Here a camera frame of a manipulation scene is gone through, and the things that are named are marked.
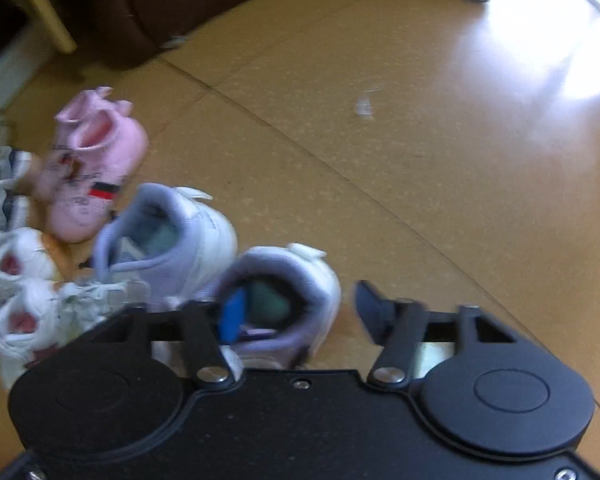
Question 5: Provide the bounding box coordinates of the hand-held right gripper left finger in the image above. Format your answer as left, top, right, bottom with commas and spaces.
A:
80, 290, 246, 388

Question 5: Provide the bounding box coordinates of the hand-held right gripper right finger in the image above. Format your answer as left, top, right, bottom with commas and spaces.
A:
355, 280, 526, 389

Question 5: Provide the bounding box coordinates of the lavender-lined white sneaker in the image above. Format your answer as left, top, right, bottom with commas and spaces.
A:
200, 243, 342, 368
91, 183, 239, 306

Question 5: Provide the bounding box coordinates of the pink knit sock shoe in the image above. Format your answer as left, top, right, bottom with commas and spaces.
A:
34, 91, 98, 206
50, 87, 150, 244

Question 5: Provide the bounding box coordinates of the brown leather sofa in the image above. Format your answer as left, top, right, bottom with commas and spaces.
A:
87, 0, 366, 70

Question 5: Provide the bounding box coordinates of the wooden cabinet door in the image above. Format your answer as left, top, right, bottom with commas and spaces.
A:
2, 0, 78, 55

